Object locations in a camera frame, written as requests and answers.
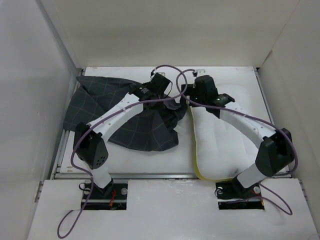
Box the front white foam board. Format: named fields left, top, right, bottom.
left=28, top=178, right=318, bottom=240

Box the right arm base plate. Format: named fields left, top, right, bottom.
left=214, top=180, right=265, bottom=210

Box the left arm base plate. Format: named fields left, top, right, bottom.
left=84, top=182, right=128, bottom=211

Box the dark grey checked pillowcase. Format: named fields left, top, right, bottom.
left=62, top=76, right=187, bottom=152

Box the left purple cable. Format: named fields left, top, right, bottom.
left=57, top=64, right=188, bottom=238

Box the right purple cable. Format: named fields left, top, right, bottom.
left=176, top=68, right=298, bottom=216

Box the purple cable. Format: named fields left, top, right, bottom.
left=57, top=64, right=188, bottom=238
left=176, top=68, right=298, bottom=216

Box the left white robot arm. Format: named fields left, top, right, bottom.
left=73, top=73, right=171, bottom=199

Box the white pillow yellow edge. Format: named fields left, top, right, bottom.
left=186, top=82, right=273, bottom=181

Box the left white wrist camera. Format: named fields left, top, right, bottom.
left=157, top=72, right=166, bottom=77

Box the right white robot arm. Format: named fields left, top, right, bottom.
left=180, top=75, right=297, bottom=198

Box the left aluminium frame rail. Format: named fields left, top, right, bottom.
left=33, top=67, right=86, bottom=203

